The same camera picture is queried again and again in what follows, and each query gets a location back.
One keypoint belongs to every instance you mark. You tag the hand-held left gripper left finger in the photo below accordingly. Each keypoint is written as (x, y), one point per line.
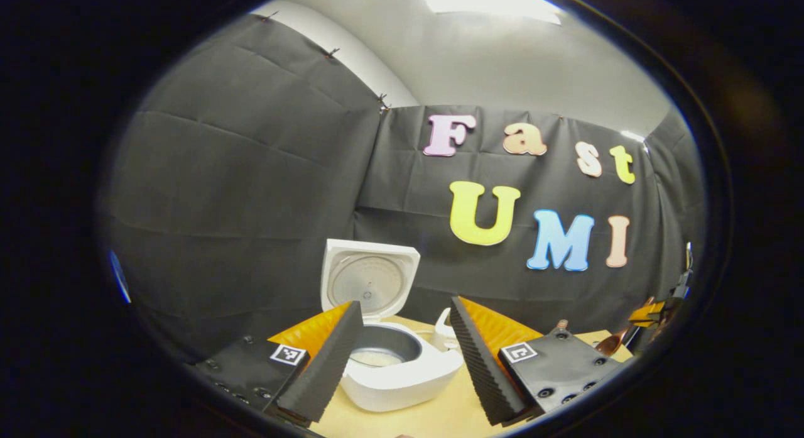
(330, 362)

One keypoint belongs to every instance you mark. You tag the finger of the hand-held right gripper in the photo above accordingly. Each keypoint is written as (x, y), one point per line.
(647, 313)

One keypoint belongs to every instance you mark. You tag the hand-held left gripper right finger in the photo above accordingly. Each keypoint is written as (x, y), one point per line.
(480, 362)

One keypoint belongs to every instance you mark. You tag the wooden spoon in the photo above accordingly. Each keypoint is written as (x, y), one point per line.
(609, 345)

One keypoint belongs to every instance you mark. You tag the white rice cooker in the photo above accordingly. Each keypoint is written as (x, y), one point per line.
(402, 388)

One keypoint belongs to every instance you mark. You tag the small ceiling light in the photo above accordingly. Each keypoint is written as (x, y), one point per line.
(633, 136)

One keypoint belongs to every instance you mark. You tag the black backdrop cloth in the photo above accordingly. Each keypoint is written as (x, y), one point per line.
(251, 174)

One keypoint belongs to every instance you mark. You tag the large ceiling light panel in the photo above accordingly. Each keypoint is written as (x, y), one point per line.
(487, 1)

